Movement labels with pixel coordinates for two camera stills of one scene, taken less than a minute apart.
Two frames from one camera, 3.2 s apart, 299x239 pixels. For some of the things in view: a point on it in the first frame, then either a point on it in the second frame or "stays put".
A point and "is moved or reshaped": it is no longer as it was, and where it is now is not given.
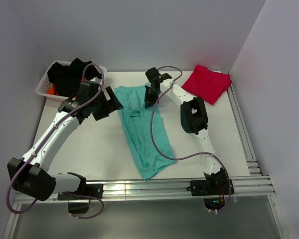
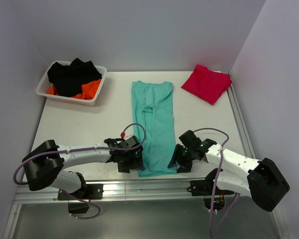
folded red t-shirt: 208,84 stays put
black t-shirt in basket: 66,78 stays put
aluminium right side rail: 250,157 stays put
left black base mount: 95,190 stays put
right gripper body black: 151,96 -> 185,158
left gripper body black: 100,107 -> 130,162
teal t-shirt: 135,121 is moved or reshaped
